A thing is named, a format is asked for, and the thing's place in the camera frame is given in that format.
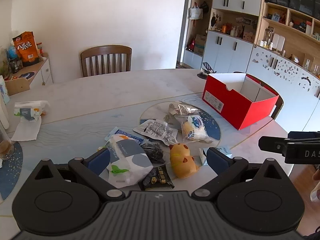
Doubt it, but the small wooden box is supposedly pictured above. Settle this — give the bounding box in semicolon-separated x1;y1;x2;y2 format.
4;77;31;96

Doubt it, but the white tote bag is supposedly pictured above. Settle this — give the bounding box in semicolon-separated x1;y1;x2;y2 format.
189;2;203;20

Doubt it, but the opened white tissue pack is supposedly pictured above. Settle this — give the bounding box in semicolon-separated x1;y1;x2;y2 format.
14;100;50;122

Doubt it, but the printed cardboard box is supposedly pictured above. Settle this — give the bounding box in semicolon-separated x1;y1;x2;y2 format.
194;34;207;55

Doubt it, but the black snack packet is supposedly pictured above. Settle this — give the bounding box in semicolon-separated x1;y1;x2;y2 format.
138;165;175;191

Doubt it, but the white marble desktop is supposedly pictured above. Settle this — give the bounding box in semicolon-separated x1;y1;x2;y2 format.
0;69;294;218

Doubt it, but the yellow plush toy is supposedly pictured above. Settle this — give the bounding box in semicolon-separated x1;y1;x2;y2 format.
169;143;200;179

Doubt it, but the clear packet of black bits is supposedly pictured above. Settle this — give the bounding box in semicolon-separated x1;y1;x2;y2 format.
140;140;166;165

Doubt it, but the white paper napkin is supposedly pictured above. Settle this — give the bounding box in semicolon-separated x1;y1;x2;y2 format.
11;116;42;142

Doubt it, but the blue white packet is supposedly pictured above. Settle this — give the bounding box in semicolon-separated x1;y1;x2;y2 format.
105;127;144;143

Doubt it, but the orange snack bag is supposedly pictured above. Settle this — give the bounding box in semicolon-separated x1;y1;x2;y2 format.
12;31;40;67

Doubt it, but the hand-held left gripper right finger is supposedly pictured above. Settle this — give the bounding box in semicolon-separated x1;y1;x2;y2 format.
191;147;290;202

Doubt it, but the cream white appliance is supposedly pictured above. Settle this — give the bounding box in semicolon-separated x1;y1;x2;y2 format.
0;102;10;129

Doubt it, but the red cardboard box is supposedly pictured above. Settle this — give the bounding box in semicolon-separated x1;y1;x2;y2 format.
202;73;280;130

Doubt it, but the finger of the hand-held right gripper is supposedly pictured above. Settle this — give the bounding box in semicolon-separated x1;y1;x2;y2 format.
287;131;320;140
259;136;288;155

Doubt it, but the black phone stand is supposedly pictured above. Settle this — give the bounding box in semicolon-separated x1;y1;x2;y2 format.
197;62;217;79

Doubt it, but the white printed sachet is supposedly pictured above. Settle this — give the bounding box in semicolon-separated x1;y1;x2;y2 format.
133;119;178;146

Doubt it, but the bread packet with blue print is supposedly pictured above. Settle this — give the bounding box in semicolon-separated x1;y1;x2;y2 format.
175;114;213;143

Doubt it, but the white wood cabinet wall unit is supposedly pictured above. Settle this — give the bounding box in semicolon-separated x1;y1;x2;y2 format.
182;0;320;130

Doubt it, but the white cartoon print container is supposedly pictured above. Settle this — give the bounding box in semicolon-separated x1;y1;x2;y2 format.
0;75;10;105

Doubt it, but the round blue speckled placemat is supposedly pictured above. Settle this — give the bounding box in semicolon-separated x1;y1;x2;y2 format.
0;140;23;200

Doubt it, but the white wooden sideboard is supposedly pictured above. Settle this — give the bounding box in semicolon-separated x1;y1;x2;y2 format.
0;56;54;98

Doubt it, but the glass cup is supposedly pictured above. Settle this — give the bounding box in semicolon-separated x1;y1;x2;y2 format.
0;127;14;160

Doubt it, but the light blue cartoon packet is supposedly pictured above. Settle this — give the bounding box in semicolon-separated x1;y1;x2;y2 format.
199;146;233;166

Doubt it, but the silver foil snack bag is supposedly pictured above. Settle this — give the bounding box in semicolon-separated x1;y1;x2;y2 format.
168;101;204;117

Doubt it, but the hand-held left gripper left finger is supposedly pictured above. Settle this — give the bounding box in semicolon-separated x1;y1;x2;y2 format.
32;148;125;202

